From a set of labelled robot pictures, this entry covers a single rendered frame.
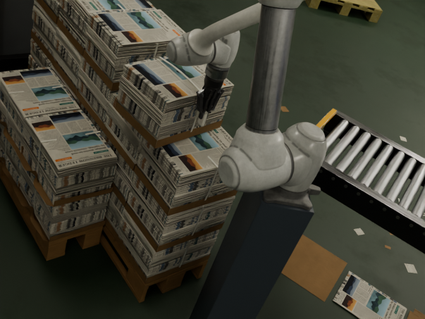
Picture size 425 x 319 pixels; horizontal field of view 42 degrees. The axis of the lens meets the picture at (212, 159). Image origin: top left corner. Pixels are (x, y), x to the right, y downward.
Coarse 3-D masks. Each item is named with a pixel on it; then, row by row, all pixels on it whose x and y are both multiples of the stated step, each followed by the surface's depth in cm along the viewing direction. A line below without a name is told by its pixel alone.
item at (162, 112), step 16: (128, 64) 222; (144, 64) 225; (160, 64) 229; (128, 80) 222; (144, 80) 215; (160, 80) 218; (176, 80) 222; (128, 96) 224; (144, 96) 217; (160, 96) 210; (176, 96) 213; (192, 96) 217; (128, 112) 228; (144, 112) 219; (160, 112) 212; (176, 112) 216; (160, 128) 215; (176, 128) 222
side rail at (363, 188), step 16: (320, 176) 254; (336, 176) 249; (336, 192) 253; (352, 192) 249; (368, 192) 245; (352, 208) 252; (368, 208) 248; (384, 208) 243; (400, 208) 243; (384, 224) 247; (400, 224) 243; (416, 224) 239; (416, 240) 242
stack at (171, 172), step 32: (64, 64) 277; (96, 96) 255; (96, 128) 264; (128, 128) 237; (160, 160) 224; (192, 160) 223; (128, 192) 251; (160, 192) 229; (192, 192) 226; (224, 192) 242; (128, 224) 256; (160, 224) 234; (192, 224) 245; (160, 256) 247; (192, 256) 266; (160, 288) 272
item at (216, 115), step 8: (184, 72) 229; (192, 72) 231; (200, 72) 232; (200, 80) 228; (224, 80) 232; (224, 88) 229; (232, 88) 233; (224, 96) 233; (216, 104) 232; (224, 104) 236; (216, 112) 235; (224, 112) 240; (208, 120) 235; (216, 120) 240
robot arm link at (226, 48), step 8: (224, 40) 200; (232, 40) 200; (216, 48) 199; (224, 48) 200; (232, 48) 202; (216, 56) 200; (224, 56) 202; (232, 56) 205; (216, 64) 205; (224, 64) 206
